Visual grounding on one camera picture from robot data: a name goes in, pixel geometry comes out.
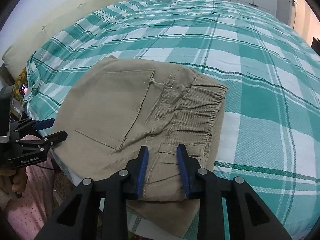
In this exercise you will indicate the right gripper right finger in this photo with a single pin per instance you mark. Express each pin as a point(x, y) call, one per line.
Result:
point(229, 209)

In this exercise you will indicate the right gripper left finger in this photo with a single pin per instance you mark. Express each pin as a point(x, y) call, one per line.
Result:
point(77, 216)

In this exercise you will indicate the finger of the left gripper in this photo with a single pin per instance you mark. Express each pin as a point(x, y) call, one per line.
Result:
point(44, 124)
point(47, 139)

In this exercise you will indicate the khaki beige pants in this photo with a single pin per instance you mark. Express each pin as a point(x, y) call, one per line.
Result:
point(120, 105)

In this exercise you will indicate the pink dotted pajama clothing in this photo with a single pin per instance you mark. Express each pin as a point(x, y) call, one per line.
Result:
point(28, 214)

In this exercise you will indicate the person's left hand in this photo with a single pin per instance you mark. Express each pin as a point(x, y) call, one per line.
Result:
point(19, 180)

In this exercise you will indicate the cream padded headboard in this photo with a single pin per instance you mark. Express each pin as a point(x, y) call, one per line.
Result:
point(37, 34)

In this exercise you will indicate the teal white plaid bedsheet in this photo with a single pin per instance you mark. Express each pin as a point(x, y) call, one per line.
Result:
point(270, 134)

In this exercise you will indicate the dark wooden nightstand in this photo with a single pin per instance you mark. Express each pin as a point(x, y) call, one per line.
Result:
point(316, 45)

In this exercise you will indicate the white open door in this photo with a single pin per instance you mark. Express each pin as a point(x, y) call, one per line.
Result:
point(300, 17)

